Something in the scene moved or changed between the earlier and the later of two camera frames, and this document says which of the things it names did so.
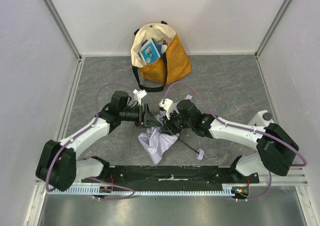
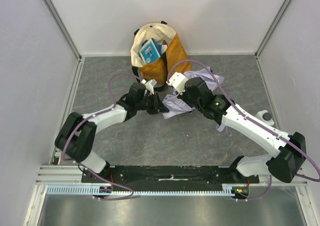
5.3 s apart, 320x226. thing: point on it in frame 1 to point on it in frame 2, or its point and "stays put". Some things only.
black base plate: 136,177 stays put
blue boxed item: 150,51 stays put
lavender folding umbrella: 157,141 to 173,105
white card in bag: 163,47 stays put
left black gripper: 141,114 to 153,104
